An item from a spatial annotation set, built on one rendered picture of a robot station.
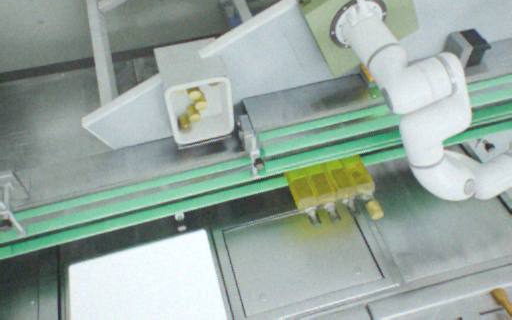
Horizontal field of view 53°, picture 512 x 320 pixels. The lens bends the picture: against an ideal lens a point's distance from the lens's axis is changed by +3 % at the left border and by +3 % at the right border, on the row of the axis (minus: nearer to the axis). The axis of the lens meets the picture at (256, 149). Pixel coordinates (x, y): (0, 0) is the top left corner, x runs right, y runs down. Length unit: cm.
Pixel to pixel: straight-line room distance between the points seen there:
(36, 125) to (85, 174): 54
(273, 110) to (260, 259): 44
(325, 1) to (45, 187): 91
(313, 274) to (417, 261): 32
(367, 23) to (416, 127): 28
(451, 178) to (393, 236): 38
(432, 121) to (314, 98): 42
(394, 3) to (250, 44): 38
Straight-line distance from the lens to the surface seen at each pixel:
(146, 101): 145
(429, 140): 124
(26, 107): 212
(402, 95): 116
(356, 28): 130
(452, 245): 167
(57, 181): 155
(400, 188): 174
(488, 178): 145
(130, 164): 152
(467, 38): 168
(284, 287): 148
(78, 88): 212
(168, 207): 152
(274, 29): 138
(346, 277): 151
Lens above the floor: 179
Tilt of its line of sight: 38 degrees down
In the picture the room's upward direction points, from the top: 160 degrees clockwise
